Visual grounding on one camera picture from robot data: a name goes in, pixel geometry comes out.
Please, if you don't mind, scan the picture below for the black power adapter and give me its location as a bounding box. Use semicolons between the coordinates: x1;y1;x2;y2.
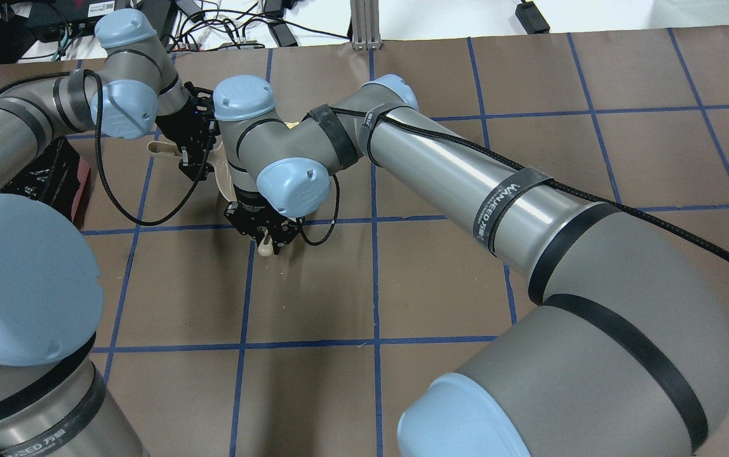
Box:
514;1;551;35

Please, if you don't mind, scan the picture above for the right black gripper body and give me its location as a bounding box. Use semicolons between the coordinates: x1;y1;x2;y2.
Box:
227;187;304;234

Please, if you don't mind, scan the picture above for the white plastic dustpan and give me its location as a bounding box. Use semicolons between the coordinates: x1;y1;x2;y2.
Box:
147;136;237;201

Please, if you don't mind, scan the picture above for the bin with black bag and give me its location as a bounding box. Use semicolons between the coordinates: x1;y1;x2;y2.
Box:
0;136;91;226

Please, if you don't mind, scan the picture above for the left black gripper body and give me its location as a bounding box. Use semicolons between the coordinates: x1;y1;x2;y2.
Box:
156;81;219;162

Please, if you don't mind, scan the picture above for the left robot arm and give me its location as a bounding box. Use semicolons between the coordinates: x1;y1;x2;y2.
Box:
0;8;213;456

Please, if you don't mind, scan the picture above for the aluminium frame post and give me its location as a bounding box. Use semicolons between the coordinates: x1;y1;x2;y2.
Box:
350;0;383;50

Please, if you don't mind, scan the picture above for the white hand brush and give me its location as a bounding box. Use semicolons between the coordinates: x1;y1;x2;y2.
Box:
257;228;274;258

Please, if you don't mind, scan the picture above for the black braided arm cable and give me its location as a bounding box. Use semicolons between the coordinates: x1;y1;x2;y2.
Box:
85;69;213;227

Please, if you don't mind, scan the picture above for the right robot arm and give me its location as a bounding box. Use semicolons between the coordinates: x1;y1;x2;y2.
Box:
213;74;729;456

